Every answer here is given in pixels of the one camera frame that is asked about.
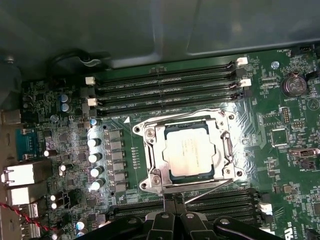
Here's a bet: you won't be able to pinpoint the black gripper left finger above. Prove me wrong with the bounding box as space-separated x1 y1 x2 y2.
79 193 177 240

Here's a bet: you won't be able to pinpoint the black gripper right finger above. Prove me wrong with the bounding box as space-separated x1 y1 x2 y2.
175 193 277 240

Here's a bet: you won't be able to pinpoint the wire locking lever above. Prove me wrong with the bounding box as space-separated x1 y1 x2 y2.
184 177 237 204
134 109 232 131

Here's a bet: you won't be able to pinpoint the silver topped CPU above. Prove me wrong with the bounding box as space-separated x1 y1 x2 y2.
162 121 217 185

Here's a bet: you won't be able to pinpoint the metal socket cover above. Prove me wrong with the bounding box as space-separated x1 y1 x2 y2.
147 113 235 193

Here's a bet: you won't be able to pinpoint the RAM slot white clips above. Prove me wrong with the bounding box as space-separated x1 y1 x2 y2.
111 197 261 218
88 78 252 107
85 57 249 87

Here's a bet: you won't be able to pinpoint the CPU socket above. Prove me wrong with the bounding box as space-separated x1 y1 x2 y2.
132 109 245 195

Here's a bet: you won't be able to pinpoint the green motherboard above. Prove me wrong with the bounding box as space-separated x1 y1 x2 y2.
21 48 320 240

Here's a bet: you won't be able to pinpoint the silver port block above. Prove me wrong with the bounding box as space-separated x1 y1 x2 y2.
6 184 50 207
0 159 53 188

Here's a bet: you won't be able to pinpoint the blue port connector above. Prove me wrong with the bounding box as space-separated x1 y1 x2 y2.
14 128 40 161

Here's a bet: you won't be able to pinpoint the round coin battery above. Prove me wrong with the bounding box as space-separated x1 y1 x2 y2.
280 72 308 99

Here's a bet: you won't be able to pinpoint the black PC case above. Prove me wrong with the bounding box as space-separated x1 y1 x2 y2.
0 0 320 240

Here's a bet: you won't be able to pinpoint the red black twisted wire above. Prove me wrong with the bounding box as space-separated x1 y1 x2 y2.
0 201 60 233

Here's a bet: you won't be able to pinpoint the black looped cable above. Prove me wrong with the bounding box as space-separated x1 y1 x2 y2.
49 49 111 68

